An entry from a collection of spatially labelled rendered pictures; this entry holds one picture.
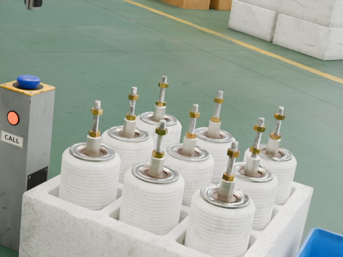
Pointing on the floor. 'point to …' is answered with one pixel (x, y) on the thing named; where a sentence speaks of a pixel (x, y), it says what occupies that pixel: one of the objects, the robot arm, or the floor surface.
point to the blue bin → (321, 244)
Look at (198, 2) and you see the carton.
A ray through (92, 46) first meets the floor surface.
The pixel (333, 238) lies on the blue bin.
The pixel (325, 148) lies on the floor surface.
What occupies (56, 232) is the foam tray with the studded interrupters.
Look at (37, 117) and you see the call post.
